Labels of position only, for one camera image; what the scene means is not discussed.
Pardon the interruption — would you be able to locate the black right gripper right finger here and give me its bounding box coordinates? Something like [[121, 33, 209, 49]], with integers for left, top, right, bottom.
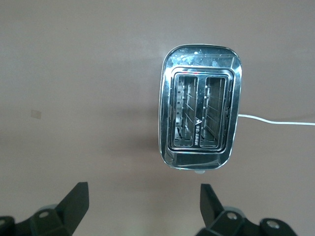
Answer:
[[196, 183, 297, 236]]

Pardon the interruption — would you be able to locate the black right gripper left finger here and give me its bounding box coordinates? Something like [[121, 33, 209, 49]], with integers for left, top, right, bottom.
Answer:
[[0, 181, 90, 236]]

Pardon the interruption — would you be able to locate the chrome two-slot toaster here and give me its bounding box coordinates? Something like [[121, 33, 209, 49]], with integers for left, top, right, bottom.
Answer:
[[157, 44, 243, 175]]

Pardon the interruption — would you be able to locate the white toaster power cable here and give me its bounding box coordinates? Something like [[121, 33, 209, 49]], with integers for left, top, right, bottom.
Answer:
[[237, 114, 315, 126]]

